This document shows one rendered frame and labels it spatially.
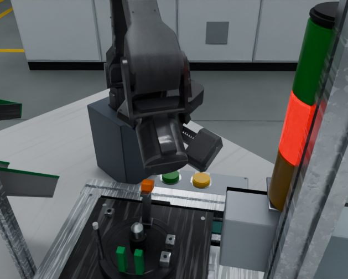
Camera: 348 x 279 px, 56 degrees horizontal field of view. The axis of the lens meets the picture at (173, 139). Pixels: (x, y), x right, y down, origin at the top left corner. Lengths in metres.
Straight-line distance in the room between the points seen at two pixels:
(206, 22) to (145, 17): 3.03
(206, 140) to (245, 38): 3.08
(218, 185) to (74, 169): 0.43
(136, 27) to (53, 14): 3.23
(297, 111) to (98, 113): 0.63
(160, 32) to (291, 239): 0.27
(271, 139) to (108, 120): 1.97
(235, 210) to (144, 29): 0.23
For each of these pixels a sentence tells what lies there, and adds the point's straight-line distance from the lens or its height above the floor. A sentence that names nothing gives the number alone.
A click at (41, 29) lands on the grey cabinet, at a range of 3.72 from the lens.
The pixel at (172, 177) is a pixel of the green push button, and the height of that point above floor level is 0.97.
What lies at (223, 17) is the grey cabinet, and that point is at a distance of 3.46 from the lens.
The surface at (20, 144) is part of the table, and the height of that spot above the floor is 0.86.
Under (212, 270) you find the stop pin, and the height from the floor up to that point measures 0.97.
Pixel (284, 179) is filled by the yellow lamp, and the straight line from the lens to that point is 0.27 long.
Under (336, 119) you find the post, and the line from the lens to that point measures 0.21.
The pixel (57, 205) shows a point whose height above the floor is 0.86.
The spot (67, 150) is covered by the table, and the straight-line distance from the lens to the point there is 1.05.
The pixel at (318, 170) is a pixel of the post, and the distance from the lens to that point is 0.23.
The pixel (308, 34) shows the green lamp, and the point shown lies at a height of 1.40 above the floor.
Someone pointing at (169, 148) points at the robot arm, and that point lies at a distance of 0.39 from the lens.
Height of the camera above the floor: 1.47
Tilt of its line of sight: 35 degrees down
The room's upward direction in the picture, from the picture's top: straight up
